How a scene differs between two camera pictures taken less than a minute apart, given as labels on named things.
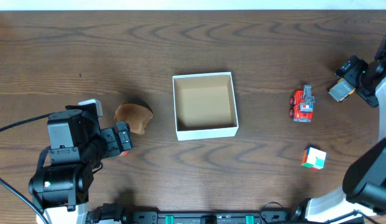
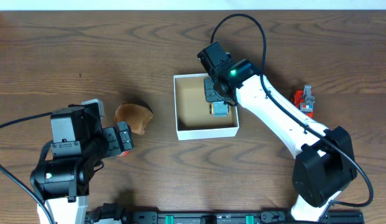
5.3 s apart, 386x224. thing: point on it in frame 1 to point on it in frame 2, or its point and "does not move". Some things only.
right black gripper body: (350, 72) to (211, 91)
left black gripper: (122, 139) does not move
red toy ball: (124, 154) does not move
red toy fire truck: (303, 102) does not move
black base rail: (197, 216) does not move
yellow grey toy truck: (341, 90) to (219, 109)
